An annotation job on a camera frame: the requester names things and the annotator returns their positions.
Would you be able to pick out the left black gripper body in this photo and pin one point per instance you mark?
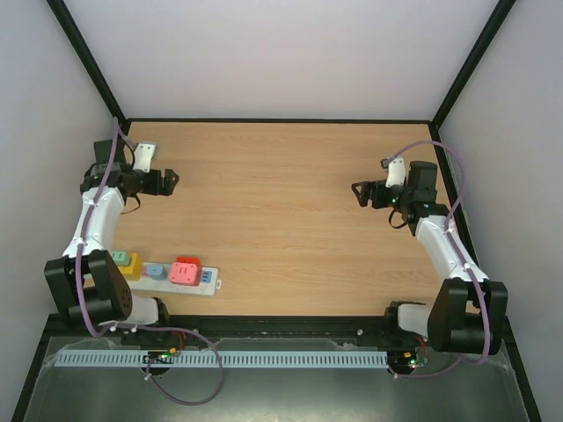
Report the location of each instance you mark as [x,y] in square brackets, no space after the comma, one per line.
[154,187]

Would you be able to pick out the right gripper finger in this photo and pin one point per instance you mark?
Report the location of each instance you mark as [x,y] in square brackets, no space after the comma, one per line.
[363,186]
[363,197]

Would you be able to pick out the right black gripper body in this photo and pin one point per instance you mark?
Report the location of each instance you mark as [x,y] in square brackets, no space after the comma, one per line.
[374,194]

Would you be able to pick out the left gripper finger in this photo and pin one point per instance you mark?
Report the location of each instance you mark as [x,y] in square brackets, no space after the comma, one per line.
[168,186]
[171,175]

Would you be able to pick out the green plug adapter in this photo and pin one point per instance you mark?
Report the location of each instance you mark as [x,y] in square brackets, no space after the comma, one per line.
[121,258]

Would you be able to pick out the red cube socket adapter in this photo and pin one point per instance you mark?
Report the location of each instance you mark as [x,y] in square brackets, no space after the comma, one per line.
[186,271]

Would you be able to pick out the yellow cube socket adapter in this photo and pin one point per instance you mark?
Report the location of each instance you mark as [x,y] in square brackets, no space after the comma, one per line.
[133,271]

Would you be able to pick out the white power strip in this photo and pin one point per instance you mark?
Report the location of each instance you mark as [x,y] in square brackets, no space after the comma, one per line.
[208,286]

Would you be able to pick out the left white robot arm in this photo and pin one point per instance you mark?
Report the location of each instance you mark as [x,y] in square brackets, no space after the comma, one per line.
[86,284]

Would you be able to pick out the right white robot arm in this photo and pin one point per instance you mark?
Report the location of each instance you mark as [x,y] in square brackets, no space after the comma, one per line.
[469,311]

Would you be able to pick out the blue usb charger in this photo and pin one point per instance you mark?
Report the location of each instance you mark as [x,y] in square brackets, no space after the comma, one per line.
[155,272]

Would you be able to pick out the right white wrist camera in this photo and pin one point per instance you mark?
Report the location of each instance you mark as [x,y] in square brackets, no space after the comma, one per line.
[396,171]

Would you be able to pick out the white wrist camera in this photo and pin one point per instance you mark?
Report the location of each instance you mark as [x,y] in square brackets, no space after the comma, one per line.
[396,171]
[144,154]

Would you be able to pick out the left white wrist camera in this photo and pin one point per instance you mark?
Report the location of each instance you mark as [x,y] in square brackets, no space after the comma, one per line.
[144,154]

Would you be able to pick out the black aluminium frame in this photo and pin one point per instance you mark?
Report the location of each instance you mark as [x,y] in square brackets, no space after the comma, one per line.
[279,324]

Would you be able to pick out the light blue cable duct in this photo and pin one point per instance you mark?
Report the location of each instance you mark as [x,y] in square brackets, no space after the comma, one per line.
[228,359]

